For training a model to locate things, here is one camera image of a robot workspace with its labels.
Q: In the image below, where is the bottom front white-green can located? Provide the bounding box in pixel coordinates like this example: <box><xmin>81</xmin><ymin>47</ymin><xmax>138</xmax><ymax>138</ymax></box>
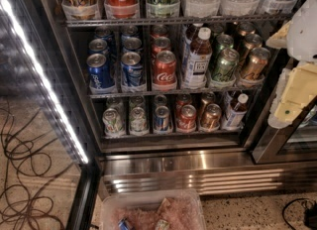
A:
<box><xmin>102</xmin><ymin>108</ymin><xmax>124</xmax><ymax>135</ymax></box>

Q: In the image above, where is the wire shelf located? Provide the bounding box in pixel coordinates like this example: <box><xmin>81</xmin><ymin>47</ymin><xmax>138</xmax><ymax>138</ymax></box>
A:
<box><xmin>63</xmin><ymin>14</ymin><xmax>293</xmax><ymax>28</ymax></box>
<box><xmin>88</xmin><ymin>85</ymin><xmax>261</xmax><ymax>99</ymax></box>

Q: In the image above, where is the front red cola can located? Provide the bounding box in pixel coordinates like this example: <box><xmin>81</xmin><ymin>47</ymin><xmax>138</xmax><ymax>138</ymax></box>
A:
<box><xmin>154</xmin><ymin>51</ymin><xmax>176</xmax><ymax>85</ymax></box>

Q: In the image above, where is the bottom front red can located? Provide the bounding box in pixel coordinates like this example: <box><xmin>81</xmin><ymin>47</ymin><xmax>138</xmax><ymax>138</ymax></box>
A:
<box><xmin>177</xmin><ymin>104</ymin><xmax>196</xmax><ymax>130</ymax></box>

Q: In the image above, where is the brown floor cable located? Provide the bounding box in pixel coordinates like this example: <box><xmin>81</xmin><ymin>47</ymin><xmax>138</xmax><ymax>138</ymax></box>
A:
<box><xmin>0</xmin><ymin>99</ymin><xmax>75</xmax><ymax>230</ymax></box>

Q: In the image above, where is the front diet pepsi can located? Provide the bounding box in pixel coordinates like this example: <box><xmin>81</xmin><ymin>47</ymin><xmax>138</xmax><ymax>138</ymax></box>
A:
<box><xmin>121</xmin><ymin>52</ymin><xmax>144</xmax><ymax>87</ymax></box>

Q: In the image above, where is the brown tea bottle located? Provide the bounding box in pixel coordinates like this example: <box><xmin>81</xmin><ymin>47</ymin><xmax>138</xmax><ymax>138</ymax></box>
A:
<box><xmin>182</xmin><ymin>24</ymin><xmax>202</xmax><ymax>66</ymax></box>
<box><xmin>183</xmin><ymin>27</ymin><xmax>212</xmax><ymax>87</ymax></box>

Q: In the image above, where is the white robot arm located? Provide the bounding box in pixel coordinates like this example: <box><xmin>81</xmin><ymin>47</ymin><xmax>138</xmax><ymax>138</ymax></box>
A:
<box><xmin>265</xmin><ymin>0</ymin><xmax>317</xmax><ymax>129</ymax></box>

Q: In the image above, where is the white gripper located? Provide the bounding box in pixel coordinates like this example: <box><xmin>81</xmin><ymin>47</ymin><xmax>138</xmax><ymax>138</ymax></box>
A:
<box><xmin>265</xmin><ymin>21</ymin><xmax>317</xmax><ymax>129</ymax></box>

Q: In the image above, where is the bottom tea bottle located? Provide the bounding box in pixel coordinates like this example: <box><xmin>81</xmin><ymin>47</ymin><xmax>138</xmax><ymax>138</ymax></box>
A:
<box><xmin>221</xmin><ymin>93</ymin><xmax>249</xmax><ymax>130</ymax></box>

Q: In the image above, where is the front gold soda can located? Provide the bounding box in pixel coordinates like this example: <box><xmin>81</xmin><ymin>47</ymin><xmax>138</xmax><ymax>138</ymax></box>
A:
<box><xmin>240</xmin><ymin>47</ymin><xmax>270</xmax><ymax>80</ymax></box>

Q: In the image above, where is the glass fridge door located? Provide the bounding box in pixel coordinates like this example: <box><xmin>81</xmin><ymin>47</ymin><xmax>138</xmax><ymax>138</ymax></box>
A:
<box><xmin>0</xmin><ymin>0</ymin><xmax>101</xmax><ymax>230</ymax></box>

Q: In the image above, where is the front blue pepsi can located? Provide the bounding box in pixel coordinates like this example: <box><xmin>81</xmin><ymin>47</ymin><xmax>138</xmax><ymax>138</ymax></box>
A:
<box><xmin>86</xmin><ymin>54</ymin><xmax>114</xmax><ymax>89</ymax></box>

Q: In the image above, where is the white-green can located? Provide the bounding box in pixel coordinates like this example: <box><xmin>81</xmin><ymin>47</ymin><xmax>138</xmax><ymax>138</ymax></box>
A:
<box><xmin>130</xmin><ymin>107</ymin><xmax>148</xmax><ymax>132</ymax></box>
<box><xmin>102</xmin><ymin>108</ymin><xmax>124</xmax><ymax>135</ymax></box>

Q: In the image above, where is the green soda can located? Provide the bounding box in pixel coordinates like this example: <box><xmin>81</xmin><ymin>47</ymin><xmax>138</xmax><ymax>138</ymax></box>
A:
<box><xmin>213</xmin><ymin>34</ymin><xmax>234</xmax><ymax>58</ymax></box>
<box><xmin>211</xmin><ymin>48</ymin><xmax>239</xmax><ymax>82</ymax></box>

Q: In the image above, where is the black power cable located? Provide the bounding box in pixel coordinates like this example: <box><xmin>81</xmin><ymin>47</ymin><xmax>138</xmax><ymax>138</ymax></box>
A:
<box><xmin>281</xmin><ymin>197</ymin><xmax>317</xmax><ymax>230</ymax></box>

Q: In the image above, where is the front brown tea bottle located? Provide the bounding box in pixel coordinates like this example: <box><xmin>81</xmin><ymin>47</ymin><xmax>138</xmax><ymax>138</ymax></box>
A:
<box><xmin>183</xmin><ymin>27</ymin><xmax>212</xmax><ymax>87</ymax></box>

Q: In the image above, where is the clear plastic bin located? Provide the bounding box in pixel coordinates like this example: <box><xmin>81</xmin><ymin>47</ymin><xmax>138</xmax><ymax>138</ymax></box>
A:
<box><xmin>100</xmin><ymin>189</ymin><xmax>206</xmax><ymax>230</ymax></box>

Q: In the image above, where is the gold soda can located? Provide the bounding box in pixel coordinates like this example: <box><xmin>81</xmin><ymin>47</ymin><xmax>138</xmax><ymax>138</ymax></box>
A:
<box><xmin>235</xmin><ymin>22</ymin><xmax>256</xmax><ymax>39</ymax></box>
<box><xmin>238</xmin><ymin>34</ymin><xmax>263</xmax><ymax>62</ymax></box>
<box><xmin>240</xmin><ymin>47</ymin><xmax>270</xmax><ymax>80</ymax></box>

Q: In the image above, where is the upper wire shelf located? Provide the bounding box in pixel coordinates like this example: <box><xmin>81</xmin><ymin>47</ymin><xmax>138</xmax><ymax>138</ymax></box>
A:
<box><xmin>63</xmin><ymin>14</ymin><xmax>293</xmax><ymax>28</ymax></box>

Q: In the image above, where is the bottom front gold can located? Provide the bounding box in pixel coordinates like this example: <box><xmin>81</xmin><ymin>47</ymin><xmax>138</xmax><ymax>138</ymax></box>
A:
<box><xmin>200</xmin><ymin>103</ymin><xmax>222</xmax><ymax>129</ymax></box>

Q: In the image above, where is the rear brown tea bottle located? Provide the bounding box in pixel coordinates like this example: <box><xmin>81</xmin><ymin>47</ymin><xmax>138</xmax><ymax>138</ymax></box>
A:
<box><xmin>182</xmin><ymin>24</ymin><xmax>202</xmax><ymax>66</ymax></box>

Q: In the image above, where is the middle wire shelf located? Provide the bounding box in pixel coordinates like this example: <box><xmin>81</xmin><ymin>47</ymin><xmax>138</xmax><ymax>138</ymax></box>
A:
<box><xmin>88</xmin><ymin>85</ymin><xmax>261</xmax><ymax>99</ymax></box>

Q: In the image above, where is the blue pepsi can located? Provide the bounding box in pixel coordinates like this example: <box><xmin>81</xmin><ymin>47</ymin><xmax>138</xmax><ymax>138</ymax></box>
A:
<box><xmin>86</xmin><ymin>54</ymin><xmax>114</xmax><ymax>89</ymax></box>
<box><xmin>94</xmin><ymin>26</ymin><xmax>115</xmax><ymax>47</ymax></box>
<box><xmin>88</xmin><ymin>39</ymin><xmax>109</xmax><ymax>56</ymax></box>

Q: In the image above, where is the bottom front blue can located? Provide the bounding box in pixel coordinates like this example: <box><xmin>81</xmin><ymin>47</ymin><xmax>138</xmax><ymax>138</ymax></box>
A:
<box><xmin>155</xmin><ymin>106</ymin><xmax>169</xmax><ymax>131</ymax></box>

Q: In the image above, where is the diet pepsi can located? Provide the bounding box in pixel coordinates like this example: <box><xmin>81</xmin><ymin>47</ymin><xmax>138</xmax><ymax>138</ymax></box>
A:
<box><xmin>120</xmin><ymin>26</ymin><xmax>139</xmax><ymax>41</ymax></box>
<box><xmin>123</xmin><ymin>37</ymin><xmax>143</xmax><ymax>55</ymax></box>
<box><xmin>121</xmin><ymin>52</ymin><xmax>144</xmax><ymax>87</ymax></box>

